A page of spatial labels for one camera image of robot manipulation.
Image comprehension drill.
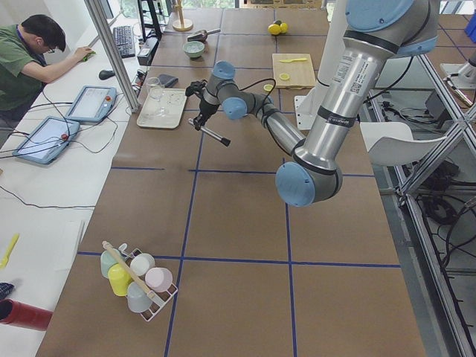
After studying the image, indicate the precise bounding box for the person in green shirt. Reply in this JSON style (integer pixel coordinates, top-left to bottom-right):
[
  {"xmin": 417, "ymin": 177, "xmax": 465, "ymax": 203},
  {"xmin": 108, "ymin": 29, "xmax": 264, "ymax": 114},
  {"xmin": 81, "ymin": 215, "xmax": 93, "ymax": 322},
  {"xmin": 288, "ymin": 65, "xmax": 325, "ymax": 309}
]
[{"xmin": 1, "ymin": 14, "xmax": 94, "ymax": 120}]

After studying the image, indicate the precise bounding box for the aluminium frame post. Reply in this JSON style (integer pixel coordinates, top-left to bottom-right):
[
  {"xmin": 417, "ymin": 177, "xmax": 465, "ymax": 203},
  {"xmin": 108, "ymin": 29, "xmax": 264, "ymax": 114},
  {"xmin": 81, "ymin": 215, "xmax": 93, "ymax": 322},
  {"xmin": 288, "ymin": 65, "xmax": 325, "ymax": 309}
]
[{"xmin": 84, "ymin": 0, "xmax": 140, "ymax": 113}]

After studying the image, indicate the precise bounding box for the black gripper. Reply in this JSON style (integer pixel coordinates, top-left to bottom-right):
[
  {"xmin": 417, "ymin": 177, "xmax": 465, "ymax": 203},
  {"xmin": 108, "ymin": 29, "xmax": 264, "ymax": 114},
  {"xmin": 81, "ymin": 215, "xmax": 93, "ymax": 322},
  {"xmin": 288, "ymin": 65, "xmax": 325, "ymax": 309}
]
[{"xmin": 193, "ymin": 98, "xmax": 219, "ymax": 130}]

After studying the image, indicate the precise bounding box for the white plastic chair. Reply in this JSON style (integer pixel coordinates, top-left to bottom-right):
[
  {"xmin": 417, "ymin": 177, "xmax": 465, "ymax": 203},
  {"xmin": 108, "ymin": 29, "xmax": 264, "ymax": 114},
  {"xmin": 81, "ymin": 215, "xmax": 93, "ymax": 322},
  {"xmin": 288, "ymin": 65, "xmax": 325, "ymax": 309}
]
[{"xmin": 360, "ymin": 122, "xmax": 447, "ymax": 167}]

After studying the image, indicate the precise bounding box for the white cup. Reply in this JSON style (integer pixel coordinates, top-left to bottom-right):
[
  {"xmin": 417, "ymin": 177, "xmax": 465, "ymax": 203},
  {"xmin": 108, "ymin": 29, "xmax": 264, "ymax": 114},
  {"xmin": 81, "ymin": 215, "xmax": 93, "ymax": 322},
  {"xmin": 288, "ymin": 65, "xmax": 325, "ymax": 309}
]
[{"xmin": 130, "ymin": 253, "xmax": 155, "ymax": 277}]

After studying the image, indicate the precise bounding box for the steel ice scoop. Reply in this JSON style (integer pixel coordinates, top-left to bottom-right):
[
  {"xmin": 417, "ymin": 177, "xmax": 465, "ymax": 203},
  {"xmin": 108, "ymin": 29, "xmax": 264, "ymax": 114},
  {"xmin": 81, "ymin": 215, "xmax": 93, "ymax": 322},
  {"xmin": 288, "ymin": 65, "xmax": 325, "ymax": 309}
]
[{"xmin": 187, "ymin": 28, "xmax": 221, "ymax": 42}]

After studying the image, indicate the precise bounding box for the grey folded cloth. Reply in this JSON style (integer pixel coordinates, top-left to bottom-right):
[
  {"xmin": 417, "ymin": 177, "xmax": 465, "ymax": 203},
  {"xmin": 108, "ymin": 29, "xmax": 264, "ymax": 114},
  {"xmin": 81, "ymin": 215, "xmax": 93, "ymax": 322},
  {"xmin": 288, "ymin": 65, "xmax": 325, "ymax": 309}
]
[{"xmin": 157, "ymin": 74, "xmax": 178, "ymax": 89}]

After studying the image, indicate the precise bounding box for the green bowl of ice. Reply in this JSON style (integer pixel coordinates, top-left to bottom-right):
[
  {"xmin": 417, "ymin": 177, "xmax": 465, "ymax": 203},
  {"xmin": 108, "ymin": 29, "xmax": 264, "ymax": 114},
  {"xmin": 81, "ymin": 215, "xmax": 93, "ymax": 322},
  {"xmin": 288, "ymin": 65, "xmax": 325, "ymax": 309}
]
[{"xmin": 182, "ymin": 41, "xmax": 205, "ymax": 59}]

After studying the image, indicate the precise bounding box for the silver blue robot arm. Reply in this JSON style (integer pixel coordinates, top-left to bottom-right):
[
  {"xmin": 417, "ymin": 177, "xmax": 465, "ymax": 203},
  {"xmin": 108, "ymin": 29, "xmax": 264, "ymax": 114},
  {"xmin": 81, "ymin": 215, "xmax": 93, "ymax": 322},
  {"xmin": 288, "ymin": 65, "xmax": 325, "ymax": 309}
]
[{"xmin": 185, "ymin": 1, "xmax": 440, "ymax": 207}]

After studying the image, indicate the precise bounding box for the far blue teach pendant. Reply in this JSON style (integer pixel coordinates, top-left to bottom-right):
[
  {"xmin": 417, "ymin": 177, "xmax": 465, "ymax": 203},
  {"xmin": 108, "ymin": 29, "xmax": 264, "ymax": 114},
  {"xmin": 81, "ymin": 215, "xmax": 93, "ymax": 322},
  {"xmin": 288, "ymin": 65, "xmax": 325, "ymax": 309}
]
[{"xmin": 65, "ymin": 86, "xmax": 117, "ymax": 123}]

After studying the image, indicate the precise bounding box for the wooden mug tree stand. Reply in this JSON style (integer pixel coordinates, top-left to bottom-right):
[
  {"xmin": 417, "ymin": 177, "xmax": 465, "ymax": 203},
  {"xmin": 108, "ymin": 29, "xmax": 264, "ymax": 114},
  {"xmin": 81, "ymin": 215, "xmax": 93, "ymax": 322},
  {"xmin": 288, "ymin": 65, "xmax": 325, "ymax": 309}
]
[{"xmin": 172, "ymin": 0, "xmax": 193, "ymax": 32}]

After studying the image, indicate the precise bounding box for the red cylinder bottle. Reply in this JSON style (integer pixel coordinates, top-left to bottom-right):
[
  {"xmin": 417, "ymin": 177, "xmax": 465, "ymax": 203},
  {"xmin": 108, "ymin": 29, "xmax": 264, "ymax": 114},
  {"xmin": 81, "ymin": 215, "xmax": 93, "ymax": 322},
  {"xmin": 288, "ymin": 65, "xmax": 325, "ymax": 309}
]
[{"xmin": 1, "ymin": 299, "xmax": 53, "ymax": 331}]

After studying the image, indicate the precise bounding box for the near blue teach pendant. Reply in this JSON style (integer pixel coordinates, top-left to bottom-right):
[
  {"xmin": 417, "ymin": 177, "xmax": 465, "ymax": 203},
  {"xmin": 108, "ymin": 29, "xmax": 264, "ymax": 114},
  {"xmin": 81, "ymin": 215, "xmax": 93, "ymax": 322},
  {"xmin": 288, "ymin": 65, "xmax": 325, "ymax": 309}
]
[{"xmin": 12, "ymin": 116, "xmax": 80, "ymax": 165}]

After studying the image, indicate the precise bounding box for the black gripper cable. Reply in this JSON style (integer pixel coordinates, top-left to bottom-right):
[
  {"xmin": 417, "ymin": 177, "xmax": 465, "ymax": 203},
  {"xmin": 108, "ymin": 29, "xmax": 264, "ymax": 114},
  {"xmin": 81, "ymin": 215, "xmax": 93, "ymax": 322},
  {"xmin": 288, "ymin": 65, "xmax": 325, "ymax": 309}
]
[{"xmin": 237, "ymin": 77, "xmax": 278, "ymax": 123}]

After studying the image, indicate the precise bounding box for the yellow cup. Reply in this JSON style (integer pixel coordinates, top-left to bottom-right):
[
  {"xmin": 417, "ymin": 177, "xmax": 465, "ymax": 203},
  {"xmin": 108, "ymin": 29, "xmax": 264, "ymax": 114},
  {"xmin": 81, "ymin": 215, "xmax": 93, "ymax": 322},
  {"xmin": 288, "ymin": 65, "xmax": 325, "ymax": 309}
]
[{"xmin": 107, "ymin": 263, "xmax": 132, "ymax": 297}]

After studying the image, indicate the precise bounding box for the pink cup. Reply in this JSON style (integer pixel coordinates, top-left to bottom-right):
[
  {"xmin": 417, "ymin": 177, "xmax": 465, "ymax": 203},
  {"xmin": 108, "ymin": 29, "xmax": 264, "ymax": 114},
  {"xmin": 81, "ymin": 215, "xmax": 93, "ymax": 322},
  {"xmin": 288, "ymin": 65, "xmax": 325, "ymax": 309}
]
[{"xmin": 145, "ymin": 267, "xmax": 173, "ymax": 292}]

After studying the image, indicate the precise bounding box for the grey cup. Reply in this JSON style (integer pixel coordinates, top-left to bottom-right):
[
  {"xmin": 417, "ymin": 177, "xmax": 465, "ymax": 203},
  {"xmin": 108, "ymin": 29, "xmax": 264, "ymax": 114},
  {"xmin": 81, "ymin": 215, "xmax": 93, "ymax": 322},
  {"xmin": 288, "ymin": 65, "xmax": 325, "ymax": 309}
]
[{"xmin": 126, "ymin": 282, "xmax": 152, "ymax": 313}]

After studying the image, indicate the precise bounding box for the yellow whole lemon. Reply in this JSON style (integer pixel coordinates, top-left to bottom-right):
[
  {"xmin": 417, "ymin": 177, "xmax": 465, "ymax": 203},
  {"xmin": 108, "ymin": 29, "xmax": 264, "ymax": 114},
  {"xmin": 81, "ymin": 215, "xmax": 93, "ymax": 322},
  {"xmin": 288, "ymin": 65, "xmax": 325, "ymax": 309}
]
[
  {"xmin": 268, "ymin": 23, "xmax": 281, "ymax": 36},
  {"xmin": 280, "ymin": 22, "xmax": 289, "ymax": 34}
]

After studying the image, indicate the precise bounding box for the blue teach pendant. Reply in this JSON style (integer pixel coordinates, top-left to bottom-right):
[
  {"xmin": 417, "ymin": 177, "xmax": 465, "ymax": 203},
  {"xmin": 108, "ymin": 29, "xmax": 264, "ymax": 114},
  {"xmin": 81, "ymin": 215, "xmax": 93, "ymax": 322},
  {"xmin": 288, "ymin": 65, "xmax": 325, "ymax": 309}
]
[
  {"xmin": 12, "ymin": 116, "xmax": 80, "ymax": 165},
  {"xmin": 65, "ymin": 86, "xmax": 117, "ymax": 123}
]

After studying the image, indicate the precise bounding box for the bamboo cutting board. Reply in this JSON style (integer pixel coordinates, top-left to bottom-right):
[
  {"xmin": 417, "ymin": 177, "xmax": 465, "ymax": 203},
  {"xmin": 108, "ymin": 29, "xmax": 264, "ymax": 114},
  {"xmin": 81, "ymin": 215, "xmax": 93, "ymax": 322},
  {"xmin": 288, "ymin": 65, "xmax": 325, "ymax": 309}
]
[{"xmin": 272, "ymin": 54, "xmax": 315, "ymax": 89}]

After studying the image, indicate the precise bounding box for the black keyboard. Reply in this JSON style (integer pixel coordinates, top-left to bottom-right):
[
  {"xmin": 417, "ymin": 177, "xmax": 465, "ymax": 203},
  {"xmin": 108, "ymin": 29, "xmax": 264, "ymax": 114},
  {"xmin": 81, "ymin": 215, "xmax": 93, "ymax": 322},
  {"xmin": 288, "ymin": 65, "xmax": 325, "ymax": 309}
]
[{"xmin": 112, "ymin": 25, "xmax": 135, "ymax": 58}]

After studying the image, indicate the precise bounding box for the cream bear serving tray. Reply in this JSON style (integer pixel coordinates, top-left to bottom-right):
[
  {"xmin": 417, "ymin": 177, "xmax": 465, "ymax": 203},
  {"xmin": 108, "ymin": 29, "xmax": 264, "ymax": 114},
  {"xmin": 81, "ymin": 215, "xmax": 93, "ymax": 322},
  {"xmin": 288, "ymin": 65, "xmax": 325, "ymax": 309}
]
[{"xmin": 136, "ymin": 89, "xmax": 187, "ymax": 129}]

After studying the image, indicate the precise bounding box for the mint green cup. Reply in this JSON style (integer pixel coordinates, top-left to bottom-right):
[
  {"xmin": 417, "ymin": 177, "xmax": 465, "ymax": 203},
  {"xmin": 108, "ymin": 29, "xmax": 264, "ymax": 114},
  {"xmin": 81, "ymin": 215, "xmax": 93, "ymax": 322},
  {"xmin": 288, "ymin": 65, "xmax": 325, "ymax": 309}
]
[{"xmin": 100, "ymin": 251, "xmax": 118, "ymax": 278}]

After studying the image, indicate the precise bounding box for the black box with label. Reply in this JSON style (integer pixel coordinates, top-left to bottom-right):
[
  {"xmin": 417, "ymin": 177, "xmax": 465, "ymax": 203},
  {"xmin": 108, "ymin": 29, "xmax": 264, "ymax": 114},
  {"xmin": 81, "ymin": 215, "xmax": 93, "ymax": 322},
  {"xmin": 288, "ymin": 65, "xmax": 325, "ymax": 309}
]
[{"xmin": 137, "ymin": 37, "xmax": 158, "ymax": 66}]

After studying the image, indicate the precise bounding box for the yellow plastic knife on desk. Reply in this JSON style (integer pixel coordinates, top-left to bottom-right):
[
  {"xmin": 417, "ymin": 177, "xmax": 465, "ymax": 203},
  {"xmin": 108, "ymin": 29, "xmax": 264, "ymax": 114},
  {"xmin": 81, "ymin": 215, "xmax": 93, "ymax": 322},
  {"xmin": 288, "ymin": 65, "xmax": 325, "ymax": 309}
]
[{"xmin": 1, "ymin": 233, "xmax": 19, "ymax": 269}]

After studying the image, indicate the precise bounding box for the clear wine glass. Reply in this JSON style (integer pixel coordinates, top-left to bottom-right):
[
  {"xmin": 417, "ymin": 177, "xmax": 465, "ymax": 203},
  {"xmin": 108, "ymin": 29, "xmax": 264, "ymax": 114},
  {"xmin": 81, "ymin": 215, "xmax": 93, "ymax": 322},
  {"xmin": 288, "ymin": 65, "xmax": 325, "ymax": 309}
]
[{"xmin": 146, "ymin": 77, "xmax": 167, "ymax": 118}]

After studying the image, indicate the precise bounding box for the white wire cup rack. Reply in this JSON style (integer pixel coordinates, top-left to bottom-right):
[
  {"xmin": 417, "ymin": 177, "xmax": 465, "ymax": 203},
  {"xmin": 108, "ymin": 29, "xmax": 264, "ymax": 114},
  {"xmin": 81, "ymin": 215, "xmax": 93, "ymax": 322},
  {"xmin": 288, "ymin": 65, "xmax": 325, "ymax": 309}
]
[{"xmin": 102, "ymin": 241, "xmax": 178, "ymax": 321}]

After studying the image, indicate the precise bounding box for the steel muddler black tip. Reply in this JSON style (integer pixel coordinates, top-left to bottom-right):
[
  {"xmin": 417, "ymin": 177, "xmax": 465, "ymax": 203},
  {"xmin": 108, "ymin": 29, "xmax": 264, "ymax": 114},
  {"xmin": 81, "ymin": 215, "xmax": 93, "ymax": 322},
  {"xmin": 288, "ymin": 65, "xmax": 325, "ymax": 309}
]
[{"xmin": 187, "ymin": 118, "xmax": 231, "ymax": 147}]

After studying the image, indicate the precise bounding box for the black computer mouse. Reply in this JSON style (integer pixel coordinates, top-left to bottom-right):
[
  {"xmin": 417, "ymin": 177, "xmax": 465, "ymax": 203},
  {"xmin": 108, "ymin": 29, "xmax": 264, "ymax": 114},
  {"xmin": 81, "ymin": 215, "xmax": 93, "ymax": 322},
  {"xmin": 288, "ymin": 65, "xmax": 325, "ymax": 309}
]
[{"xmin": 98, "ymin": 70, "xmax": 115, "ymax": 80}]

